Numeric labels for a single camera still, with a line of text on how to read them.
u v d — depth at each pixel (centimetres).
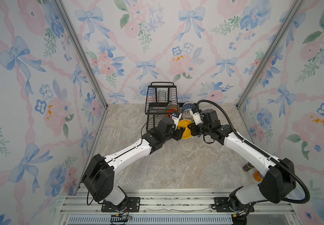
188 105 113
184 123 80
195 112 72
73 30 78
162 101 116
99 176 42
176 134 70
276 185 42
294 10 70
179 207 74
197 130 72
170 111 112
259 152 47
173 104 111
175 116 68
